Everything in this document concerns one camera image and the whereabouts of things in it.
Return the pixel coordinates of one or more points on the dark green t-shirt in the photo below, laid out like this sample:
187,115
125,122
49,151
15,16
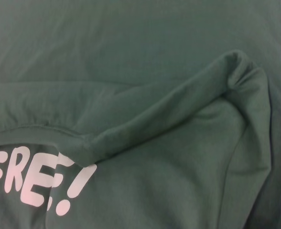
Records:
140,71

